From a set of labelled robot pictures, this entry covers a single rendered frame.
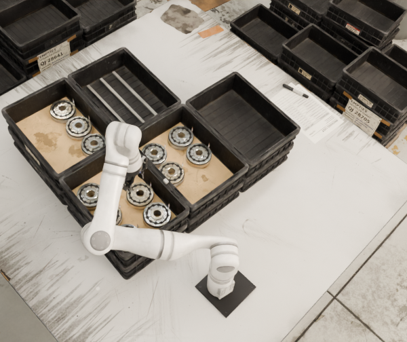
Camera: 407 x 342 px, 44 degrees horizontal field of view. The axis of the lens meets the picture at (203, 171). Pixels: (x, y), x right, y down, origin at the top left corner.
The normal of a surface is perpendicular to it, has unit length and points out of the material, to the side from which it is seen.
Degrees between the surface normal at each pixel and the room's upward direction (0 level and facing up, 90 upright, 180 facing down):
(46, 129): 0
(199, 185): 0
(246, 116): 0
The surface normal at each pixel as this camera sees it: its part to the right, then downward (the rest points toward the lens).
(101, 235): 0.34, 0.03
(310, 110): 0.10, -0.54
